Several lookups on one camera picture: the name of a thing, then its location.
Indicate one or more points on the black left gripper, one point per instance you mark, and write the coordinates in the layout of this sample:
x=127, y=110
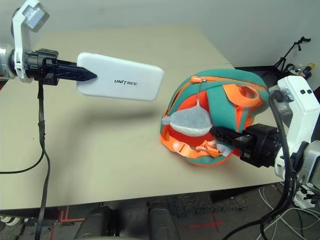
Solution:
x=41, y=66

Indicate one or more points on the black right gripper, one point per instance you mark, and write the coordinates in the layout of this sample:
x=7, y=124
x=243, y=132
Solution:
x=262, y=145

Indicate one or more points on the teal and orange backpack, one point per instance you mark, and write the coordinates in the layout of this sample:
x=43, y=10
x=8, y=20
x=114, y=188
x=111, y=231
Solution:
x=225, y=107

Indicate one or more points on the white plastic pencil case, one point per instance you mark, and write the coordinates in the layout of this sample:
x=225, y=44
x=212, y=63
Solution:
x=120, y=70

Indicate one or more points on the white power strip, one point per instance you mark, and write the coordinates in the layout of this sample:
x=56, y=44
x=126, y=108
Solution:
x=307, y=200

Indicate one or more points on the dark grey right robot leg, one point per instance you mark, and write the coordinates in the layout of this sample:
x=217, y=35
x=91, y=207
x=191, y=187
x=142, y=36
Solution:
x=162, y=220

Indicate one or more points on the dark grey robot leg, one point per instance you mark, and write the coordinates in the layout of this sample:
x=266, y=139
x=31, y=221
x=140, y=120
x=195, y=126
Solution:
x=162, y=220
x=97, y=222

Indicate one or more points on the dark grey left robot leg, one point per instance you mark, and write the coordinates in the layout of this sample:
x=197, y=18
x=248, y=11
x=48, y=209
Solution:
x=97, y=222

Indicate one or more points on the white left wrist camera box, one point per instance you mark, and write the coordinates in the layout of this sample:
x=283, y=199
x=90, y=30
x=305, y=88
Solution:
x=21, y=37

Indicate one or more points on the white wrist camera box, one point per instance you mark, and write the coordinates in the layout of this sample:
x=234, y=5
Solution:
x=21, y=37
x=302, y=105

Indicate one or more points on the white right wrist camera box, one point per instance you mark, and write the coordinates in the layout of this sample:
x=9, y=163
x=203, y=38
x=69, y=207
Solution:
x=302, y=105

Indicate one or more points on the black camera tripod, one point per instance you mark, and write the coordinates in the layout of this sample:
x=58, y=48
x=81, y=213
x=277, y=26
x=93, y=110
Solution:
x=301, y=41

